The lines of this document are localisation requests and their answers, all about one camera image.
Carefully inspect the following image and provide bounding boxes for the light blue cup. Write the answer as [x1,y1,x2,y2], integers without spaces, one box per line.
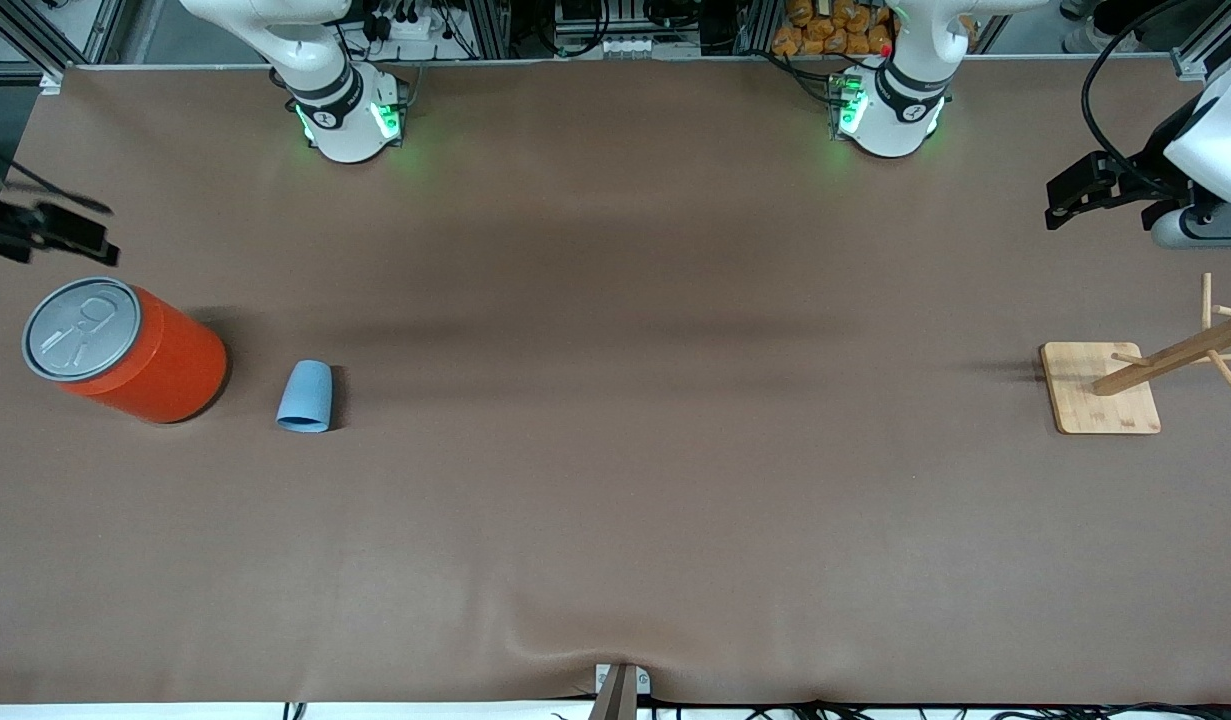
[276,360,334,434]

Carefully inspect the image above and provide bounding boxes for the bamboo cup rack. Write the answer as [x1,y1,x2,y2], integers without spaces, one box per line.
[1040,272,1231,436]

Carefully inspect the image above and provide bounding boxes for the orange can grey lid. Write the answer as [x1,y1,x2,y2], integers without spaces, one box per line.
[22,277,229,425]

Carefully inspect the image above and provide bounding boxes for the white shoe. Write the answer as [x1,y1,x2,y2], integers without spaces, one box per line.
[1060,0,1126,54]

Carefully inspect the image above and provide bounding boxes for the bag of oranges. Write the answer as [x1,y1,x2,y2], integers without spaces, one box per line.
[772,0,896,57]

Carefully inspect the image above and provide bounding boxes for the white power strip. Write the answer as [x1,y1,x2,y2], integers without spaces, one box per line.
[373,8,432,42]

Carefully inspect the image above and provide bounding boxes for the brown table mat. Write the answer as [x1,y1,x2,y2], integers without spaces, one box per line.
[0,55,1231,707]

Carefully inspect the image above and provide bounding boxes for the brown pole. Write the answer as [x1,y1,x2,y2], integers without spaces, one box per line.
[587,666,640,720]

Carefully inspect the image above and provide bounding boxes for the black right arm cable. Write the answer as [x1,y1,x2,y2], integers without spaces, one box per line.
[0,135,114,216]

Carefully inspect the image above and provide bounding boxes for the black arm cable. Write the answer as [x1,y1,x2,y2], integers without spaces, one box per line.
[0,135,114,216]
[1080,0,1191,193]

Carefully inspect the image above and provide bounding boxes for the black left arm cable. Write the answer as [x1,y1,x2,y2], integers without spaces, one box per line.
[1080,0,1191,193]

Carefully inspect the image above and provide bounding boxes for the grey metal bracket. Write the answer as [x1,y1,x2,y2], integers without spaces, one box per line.
[594,663,652,697]

